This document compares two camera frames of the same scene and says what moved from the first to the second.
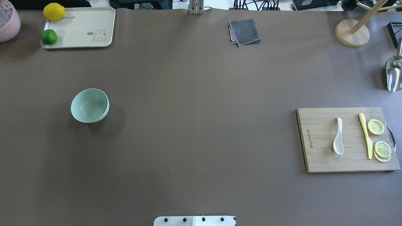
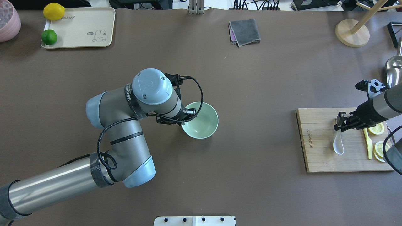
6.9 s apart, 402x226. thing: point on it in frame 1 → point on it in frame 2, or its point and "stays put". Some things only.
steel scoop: x=393 y=70 stays put
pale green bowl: x=90 y=105 → x=204 y=124
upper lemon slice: x=375 y=126 stays put
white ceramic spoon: x=338 y=145 stays put
